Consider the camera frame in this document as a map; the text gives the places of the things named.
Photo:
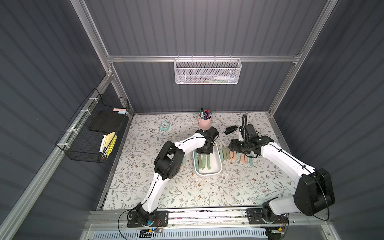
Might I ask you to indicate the teal folding knife in box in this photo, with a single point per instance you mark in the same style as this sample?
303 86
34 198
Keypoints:
196 161

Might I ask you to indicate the white tube in basket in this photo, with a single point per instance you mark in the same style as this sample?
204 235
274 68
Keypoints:
225 79

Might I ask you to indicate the floral table mat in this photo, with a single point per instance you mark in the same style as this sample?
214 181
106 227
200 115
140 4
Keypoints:
238 184

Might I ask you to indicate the black stapler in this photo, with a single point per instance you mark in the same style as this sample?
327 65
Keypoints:
230 130

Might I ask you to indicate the white wire wall basket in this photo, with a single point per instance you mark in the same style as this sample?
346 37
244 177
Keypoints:
202 71

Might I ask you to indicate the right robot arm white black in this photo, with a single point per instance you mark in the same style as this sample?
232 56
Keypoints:
314 188

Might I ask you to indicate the teal alarm clock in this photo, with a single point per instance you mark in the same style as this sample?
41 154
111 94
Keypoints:
165 126

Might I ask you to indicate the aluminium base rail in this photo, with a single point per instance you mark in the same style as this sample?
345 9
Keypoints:
207 217

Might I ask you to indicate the pink pen holder cup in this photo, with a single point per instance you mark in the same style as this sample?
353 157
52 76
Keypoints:
205 124

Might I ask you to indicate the green celvinc knife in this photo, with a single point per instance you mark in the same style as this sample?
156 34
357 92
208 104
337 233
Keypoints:
204 158

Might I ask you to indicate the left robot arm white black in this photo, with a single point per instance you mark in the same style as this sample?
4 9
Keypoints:
167 165

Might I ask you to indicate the yellow notepad in basket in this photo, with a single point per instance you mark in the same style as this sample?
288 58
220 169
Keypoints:
107 146

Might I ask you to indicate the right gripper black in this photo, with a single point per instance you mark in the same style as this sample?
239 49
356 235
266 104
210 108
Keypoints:
235 145

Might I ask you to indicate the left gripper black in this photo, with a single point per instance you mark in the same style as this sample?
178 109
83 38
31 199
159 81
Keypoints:
204 150

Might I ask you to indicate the teal celvinc knife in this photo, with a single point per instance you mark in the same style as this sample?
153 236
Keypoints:
251 161

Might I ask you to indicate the black notebook in basket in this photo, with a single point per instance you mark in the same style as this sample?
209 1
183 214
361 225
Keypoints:
106 122

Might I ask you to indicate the white storage box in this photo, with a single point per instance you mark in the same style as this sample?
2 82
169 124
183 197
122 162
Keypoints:
216 164

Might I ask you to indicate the olive folding fruit knife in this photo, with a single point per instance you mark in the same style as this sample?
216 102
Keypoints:
228 153

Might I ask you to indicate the pens in pink cup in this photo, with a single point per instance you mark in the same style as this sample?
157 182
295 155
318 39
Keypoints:
205 114

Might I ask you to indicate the black wire side basket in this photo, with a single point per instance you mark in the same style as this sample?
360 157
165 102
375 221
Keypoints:
81 144

